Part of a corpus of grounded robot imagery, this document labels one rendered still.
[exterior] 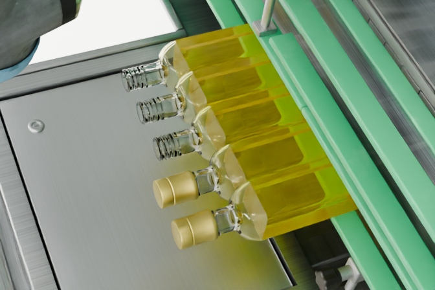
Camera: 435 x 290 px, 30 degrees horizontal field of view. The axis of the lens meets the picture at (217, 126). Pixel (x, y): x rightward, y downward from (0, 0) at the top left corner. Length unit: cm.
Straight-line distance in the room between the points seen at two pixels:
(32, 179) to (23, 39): 45
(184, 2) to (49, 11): 72
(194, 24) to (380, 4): 45
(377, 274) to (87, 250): 36
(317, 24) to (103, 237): 38
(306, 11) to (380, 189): 22
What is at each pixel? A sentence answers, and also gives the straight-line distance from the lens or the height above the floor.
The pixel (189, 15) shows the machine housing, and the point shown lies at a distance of 135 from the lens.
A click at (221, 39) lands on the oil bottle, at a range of 106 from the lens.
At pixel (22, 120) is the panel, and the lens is 116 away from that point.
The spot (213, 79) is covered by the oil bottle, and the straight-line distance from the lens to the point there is 101.
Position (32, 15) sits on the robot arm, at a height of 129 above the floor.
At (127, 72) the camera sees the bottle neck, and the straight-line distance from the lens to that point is 103.
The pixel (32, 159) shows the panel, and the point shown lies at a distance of 112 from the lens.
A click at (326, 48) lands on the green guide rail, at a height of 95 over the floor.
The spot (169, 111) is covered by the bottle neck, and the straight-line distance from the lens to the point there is 100.
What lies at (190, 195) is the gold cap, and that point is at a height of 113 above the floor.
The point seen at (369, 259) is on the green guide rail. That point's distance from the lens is 98.
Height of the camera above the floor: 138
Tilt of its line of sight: 19 degrees down
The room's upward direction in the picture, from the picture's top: 105 degrees counter-clockwise
